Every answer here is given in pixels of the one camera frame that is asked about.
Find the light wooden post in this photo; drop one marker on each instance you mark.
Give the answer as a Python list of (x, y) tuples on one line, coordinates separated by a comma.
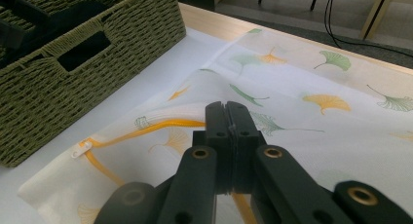
[(373, 16)]

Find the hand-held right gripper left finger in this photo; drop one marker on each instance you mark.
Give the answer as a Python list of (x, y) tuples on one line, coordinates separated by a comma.
[(220, 136)]

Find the green woven basket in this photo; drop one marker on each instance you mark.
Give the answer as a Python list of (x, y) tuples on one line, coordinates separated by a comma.
[(48, 104)]

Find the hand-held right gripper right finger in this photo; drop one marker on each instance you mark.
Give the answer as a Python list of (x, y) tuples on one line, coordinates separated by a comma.
[(242, 136)]

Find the leaf print mesh laundry bag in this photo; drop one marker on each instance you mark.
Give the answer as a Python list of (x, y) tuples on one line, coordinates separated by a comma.
[(308, 146)]

